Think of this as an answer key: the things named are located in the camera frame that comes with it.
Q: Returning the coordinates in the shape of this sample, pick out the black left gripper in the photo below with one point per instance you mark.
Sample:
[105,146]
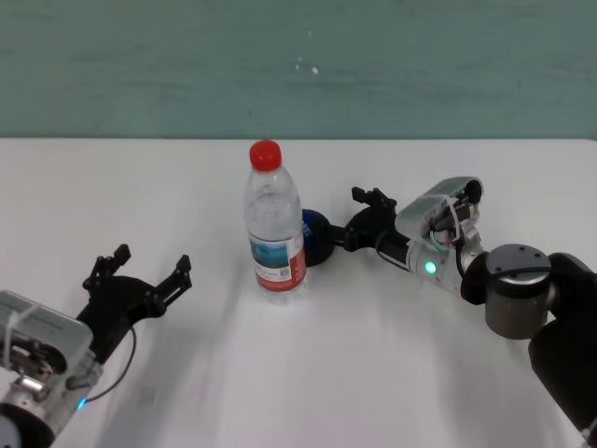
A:
[119,303]

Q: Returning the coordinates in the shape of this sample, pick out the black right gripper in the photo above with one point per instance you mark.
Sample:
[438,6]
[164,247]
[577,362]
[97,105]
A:
[368,231]

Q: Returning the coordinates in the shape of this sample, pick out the blue push button black base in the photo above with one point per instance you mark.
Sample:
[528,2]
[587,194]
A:
[312,247]

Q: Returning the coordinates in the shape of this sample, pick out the clear water bottle red cap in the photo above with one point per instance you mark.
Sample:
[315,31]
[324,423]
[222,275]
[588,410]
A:
[274,224]

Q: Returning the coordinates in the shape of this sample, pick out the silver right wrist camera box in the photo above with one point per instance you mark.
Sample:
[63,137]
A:
[429,200]

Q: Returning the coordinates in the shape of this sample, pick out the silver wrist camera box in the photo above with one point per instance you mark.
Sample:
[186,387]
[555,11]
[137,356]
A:
[42,322]
[429,200]

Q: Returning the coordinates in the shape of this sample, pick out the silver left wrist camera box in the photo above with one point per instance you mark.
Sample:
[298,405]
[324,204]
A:
[42,322]

